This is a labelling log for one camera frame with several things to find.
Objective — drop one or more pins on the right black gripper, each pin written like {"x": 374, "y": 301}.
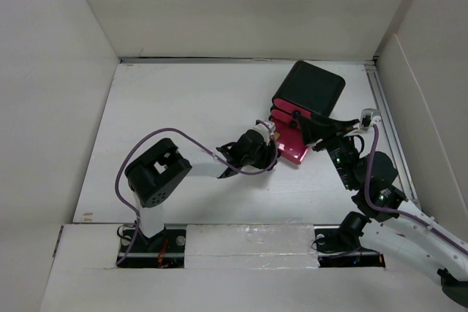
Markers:
{"x": 325, "y": 127}

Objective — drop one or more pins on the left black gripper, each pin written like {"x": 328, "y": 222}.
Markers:
{"x": 268, "y": 156}

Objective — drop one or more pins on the pink drawer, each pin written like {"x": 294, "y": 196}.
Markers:
{"x": 284, "y": 116}
{"x": 289, "y": 141}
{"x": 289, "y": 108}

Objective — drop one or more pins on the black drawer organizer box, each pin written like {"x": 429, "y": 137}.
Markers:
{"x": 311, "y": 87}

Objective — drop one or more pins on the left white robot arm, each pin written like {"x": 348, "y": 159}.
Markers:
{"x": 155, "y": 174}

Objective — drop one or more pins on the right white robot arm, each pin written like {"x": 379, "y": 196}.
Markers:
{"x": 386, "y": 220}

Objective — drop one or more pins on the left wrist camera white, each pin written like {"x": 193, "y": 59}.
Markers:
{"x": 265, "y": 128}

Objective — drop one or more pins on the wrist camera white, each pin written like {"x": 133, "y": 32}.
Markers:
{"x": 369, "y": 118}
{"x": 265, "y": 128}

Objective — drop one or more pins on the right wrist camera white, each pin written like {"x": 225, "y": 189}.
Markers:
{"x": 369, "y": 118}

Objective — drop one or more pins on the aluminium rail back edge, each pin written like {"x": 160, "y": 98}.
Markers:
{"x": 227, "y": 60}

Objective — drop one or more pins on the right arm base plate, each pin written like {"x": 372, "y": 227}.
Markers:
{"x": 337, "y": 250}

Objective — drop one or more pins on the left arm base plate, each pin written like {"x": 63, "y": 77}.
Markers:
{"x": 164, "y": 251}

